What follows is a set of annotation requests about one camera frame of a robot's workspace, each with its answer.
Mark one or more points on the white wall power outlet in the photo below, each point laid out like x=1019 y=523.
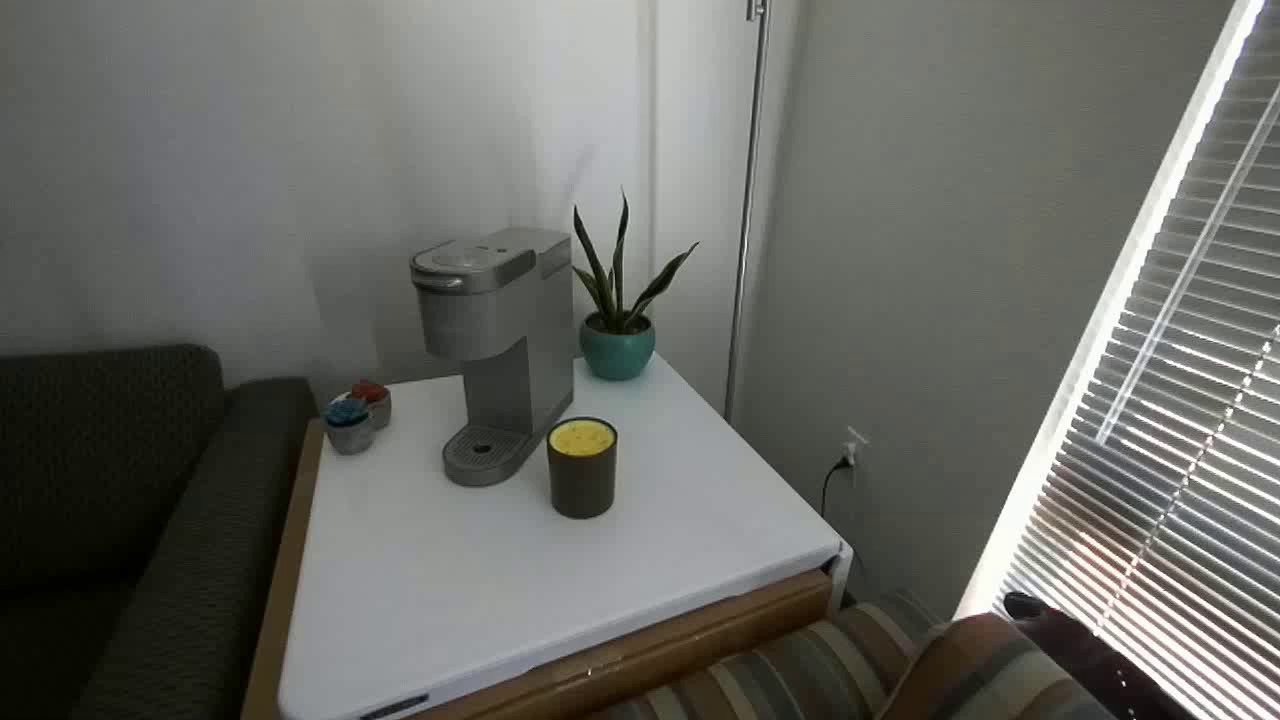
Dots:
x=852 y=445

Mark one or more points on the dark jar candle yellow wax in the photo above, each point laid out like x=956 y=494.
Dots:
x=581 y=471

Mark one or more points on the small grey bowl red inside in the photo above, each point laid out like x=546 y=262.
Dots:
x=375 y=401

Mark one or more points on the white window blinds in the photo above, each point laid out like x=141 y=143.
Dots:
x=1175 y=427

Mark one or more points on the small grey bowl blue inside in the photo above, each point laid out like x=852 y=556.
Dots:
x=349 y=427

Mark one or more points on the dark brown fuzzy object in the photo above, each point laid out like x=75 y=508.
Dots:
x=1080 y=654

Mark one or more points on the thin grey vertical pole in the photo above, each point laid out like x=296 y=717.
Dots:
x=744 y=202

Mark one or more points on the white table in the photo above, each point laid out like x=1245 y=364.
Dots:
x=665 y=649

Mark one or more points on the snake plant in teal pot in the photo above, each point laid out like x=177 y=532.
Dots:
x=617 y=345

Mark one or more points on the striped upholstered armchair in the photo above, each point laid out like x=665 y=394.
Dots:
x=826 y=666

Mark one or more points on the grey pod coffee maker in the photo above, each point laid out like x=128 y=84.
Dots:
x=504 y=314

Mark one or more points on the dark grey fabric sofa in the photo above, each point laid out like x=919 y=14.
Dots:
x=121 y=504

